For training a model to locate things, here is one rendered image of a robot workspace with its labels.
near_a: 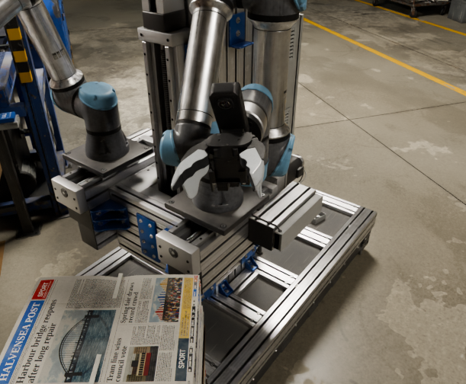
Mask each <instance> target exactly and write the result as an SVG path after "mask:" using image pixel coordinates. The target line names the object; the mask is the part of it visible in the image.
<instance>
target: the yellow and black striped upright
mask: <svg viewBox="0 0 466 384"><path fill-rule="evenodd" d="M5 26H6V29H7V32H8V37H9V40H10V44H11V48H12V52H13V54H14V60H15V62H16V66H17V69H18V74H19V76H20V80H21V83H26V82H32V81H33V78H32V74H31V69H30V66H29V62H28V59H27V54H26V51H25V48H24V42H23V39H22V36H21V30H20V27H19V24H18V19H17V15H15V16H14V17H13V18H12V19H11V20H10V21H9V22H8V23H7V24H6V25H5Z"/></svg>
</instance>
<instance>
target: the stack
mask: <svg viewBox="0 0 466 384"><path fill-rule="evenodd" d="M199 278H200V275H190V274H163V275H135V276H129V277H124V275H123V274H118V277H108V276H63V277H39V279H38V281H37V282H36V284H35V286H34V288H33V290H32V291H31V294H30V295H29V297H28V299H27V301H26V303H25V305H24V308H23V309H22V311H21V314H20V315H19V317H18V320H17V321H16V323H15V325H14V327H13V329H12V331H11V334H10V336H9V338H8V340H7V342H6V344H5V346H4V348H3V350H2V353H1V355H0V384H203V377H204V346H205V336H204V312H203V306H202V305H201V283H200V282H201V280H199Z"/></svg>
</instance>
